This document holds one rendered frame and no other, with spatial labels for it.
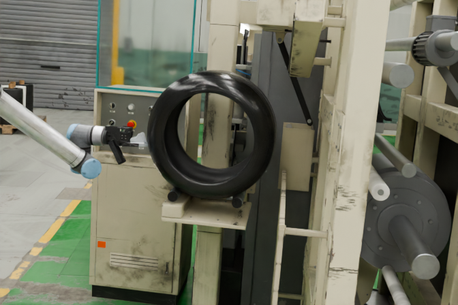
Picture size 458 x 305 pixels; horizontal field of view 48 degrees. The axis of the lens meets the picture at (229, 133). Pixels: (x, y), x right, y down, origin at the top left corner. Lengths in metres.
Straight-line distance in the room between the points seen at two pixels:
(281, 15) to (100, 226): 1.82
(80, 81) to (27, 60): 1.15
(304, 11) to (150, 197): 1.64
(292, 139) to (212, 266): 0.79
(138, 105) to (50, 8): 8.75
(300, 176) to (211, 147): 0.46
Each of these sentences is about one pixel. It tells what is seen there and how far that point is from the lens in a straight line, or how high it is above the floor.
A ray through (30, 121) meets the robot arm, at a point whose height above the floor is 1.21.
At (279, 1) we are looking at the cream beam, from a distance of 1.87.
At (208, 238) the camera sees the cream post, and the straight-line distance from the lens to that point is 2.68.
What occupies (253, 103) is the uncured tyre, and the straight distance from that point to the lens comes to 2.12.
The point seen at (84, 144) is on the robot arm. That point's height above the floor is 1.08.
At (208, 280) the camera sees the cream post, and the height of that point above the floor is 0.36.
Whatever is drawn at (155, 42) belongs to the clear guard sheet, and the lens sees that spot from 2.93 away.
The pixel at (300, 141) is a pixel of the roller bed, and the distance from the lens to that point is 2.44.
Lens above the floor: 1.55
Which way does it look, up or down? 9 degrees down
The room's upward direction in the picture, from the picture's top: 4 degrees clockwise
